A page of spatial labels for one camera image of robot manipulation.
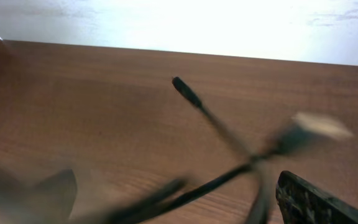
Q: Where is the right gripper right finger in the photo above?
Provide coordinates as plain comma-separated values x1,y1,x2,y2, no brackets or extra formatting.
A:
275,170,358,224

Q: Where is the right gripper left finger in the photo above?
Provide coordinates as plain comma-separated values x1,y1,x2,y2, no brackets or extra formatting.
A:
0,169,77,224

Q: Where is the thick black USB cable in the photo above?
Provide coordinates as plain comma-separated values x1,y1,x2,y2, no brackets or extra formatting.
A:
67,111,354,224

